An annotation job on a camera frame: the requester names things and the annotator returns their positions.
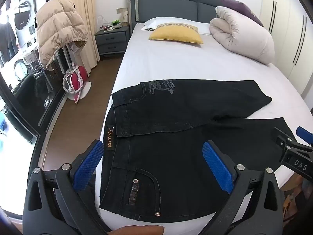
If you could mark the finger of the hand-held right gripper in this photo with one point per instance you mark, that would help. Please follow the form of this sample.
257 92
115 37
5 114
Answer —
304 134
281 135

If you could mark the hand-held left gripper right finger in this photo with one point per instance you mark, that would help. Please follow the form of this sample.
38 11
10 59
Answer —
217 166

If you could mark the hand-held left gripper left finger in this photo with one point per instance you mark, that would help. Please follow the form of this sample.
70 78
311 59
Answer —
89 166

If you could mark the black denim pants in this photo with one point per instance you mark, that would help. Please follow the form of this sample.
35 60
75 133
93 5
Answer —
171 117

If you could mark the person's left hand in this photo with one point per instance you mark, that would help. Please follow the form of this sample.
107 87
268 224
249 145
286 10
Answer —
137 230

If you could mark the red white steam iron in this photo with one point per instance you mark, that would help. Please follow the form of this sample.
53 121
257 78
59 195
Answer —
73 80

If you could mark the black framed glass door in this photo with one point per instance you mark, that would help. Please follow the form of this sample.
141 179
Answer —
27 102

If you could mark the white wardrobe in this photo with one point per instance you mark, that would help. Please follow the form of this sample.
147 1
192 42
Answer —
291 34

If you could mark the rolled white duvet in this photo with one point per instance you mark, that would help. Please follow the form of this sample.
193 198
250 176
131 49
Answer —
242 36

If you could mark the bed with white sheet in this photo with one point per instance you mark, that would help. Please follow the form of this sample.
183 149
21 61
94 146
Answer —
171 61

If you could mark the grey nightstand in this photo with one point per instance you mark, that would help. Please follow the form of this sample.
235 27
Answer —
111 40

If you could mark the purple pillow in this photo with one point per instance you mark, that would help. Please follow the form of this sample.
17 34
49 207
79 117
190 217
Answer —
240 8

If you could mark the yellow pillow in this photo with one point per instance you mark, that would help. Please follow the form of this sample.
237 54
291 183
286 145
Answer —
176 35

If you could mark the beige puffer jacket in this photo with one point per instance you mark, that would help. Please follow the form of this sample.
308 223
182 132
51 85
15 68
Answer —
58 27

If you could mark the white pillow with patterned band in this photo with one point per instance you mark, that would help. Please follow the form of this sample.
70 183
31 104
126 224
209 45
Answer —
156 20

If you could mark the white washing machine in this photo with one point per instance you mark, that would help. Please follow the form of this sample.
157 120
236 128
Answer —
24 22

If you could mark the beige curtain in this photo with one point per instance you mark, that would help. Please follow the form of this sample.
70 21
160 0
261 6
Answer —
83 5

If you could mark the grey padded headboard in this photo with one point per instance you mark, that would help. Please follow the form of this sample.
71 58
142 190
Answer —
168 5

